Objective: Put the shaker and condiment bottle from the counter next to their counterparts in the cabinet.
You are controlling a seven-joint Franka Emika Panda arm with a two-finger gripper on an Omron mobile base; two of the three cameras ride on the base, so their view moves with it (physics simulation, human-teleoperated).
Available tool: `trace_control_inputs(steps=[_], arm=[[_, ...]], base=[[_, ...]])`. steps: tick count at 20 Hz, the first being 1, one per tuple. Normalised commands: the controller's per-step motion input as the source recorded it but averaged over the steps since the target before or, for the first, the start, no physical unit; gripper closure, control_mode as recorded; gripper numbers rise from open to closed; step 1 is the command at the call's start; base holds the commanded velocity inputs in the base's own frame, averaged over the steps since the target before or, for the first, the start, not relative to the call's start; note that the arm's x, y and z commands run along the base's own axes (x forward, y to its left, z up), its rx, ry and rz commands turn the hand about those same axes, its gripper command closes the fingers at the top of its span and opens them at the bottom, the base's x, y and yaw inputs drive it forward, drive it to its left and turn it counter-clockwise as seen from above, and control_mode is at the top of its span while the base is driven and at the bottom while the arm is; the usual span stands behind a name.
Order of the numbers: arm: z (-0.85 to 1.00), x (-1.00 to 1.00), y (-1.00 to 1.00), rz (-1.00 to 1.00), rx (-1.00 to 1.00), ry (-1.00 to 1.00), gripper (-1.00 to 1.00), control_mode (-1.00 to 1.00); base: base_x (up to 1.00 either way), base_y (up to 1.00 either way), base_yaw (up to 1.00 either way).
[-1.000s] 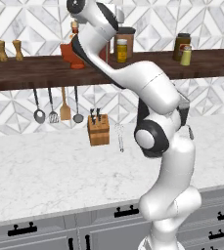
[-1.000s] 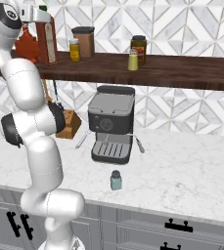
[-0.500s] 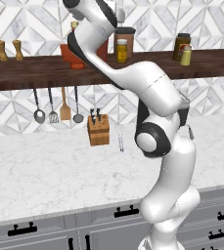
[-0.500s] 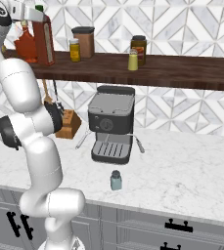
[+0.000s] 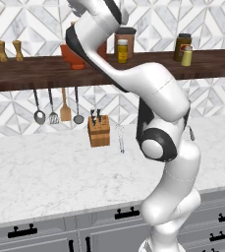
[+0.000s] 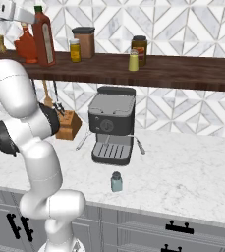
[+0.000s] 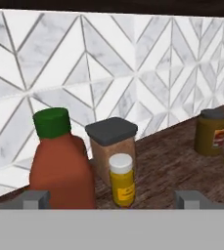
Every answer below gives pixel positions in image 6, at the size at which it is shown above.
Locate yellow green shaker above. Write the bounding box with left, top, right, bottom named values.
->
left=128, top=48, right=141, bottom=73

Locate black grey coffee machine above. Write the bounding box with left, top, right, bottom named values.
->
left=76, top=86, right=147, bottom=167

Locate wooden handled tool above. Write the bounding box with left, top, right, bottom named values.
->
left=40, top=79, right=55, bottom=109

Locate yellow jar white lid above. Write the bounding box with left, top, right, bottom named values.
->
left=69, top=38, right=83, bottom=64

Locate black drawer handle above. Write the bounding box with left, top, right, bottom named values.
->
left=160, top=243, right=184, bottom=252
left=164, top=220, right=196, bottom=235

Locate teal shaker dark cap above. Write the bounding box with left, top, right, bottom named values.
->
left=110, top=170, right=124, bottom=193

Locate black cupboard door handle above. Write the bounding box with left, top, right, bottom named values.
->
left=20, top=215, right=35, bottom=243
left=6, top=213, right=22, bottom=240

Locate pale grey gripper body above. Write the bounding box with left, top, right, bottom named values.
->
left=13, top=6, right=37, bottom=25

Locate black metal tool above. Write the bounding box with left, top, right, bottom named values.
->
left=51, top=80, right=66, bottom=116

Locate tall red bottle green cap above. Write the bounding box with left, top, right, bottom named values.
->
left=31, top=4, right=57, bottom=68

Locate orange red decanter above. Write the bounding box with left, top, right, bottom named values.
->
left=14, top=23, right=39, bottom=65

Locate grey drawer front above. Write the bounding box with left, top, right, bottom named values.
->
left=116, top=241, right=225, bottom=252
left=101, top=207, right=225, bottom=246

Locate dark wooden shelf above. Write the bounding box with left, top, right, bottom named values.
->
left=0, top=48, right=225, bottom=94

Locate small wooden figure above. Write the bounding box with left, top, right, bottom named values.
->
left=0, top=33, right=8, bottom=53

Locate brown canister black lid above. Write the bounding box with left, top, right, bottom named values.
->
left=72, top=26, right=96, bottom=60

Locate wooden knife block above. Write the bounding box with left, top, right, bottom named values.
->
left=54, top=109, right=84, bottom=142

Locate dark amber jar black lid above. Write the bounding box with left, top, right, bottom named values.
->
left=131, top=34, right=148, bottom=68

